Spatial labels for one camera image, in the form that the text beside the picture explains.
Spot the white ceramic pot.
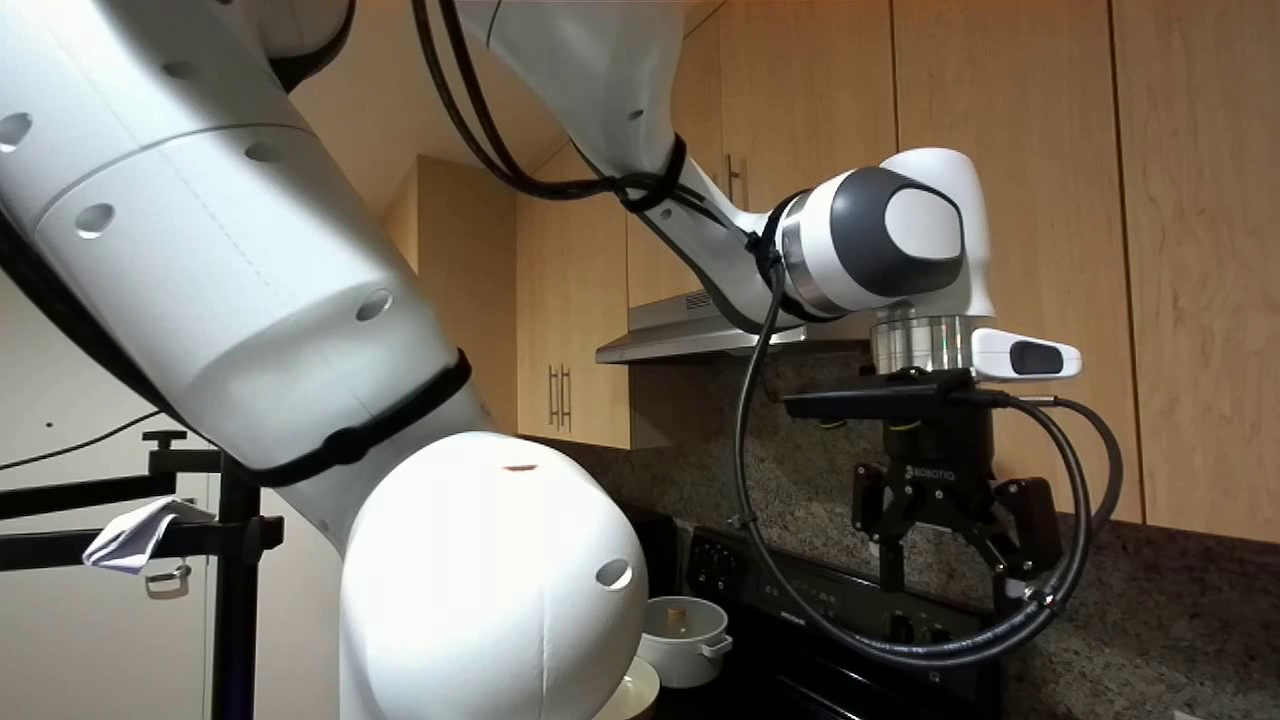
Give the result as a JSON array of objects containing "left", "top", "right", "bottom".
[{"left": 636, "top": 596, "right": 731, "bottom": 688}]

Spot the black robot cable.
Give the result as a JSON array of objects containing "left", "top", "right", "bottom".
[{"left": 413, "top": 0, "right": 1129, "bottom": 672}]

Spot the wood cabinet right door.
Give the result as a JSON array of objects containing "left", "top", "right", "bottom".
[{"left": 1110, "top": 0, "right": 1280, "bottom": 545}]

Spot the stainless range hood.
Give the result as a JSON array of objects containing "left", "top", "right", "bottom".
[{"left": 594, "top": 291, "right": 873, "bottom": 362}]

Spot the white crumpled cloth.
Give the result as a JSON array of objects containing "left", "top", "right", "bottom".
[{"left": 81, "top": 496, "right": 206, "bottom": 574}]

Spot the light wood cabinet door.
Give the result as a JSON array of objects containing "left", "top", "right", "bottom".
[{"left": 891, "top": 0, "right": 1142, "bottom": 518}]

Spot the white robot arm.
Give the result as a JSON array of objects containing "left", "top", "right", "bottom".
[{"left": 0, "top": 0, "right": 1078, "bottom": 720}]

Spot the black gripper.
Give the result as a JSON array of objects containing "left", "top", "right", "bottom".
[{"left": 784, "top": 371, "right": 1056, "bottom": 607}]

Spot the white plate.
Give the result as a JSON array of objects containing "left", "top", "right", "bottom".
[{"left": 591, "top": 659, "right": 658, "bottom": 720}]

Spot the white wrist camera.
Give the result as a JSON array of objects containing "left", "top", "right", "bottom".
[{"left": 973, "top": 327, "right": 1084, "bottom": 378}]

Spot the black stove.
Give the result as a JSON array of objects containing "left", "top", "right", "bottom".
[{"left": 644, "top": 528, "right": 1004, "bottom": 720}]

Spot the black tripod stand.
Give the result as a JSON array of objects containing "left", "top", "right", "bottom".
[{"left": 0, "top": 433, "right": 282, "bottom": 720}]

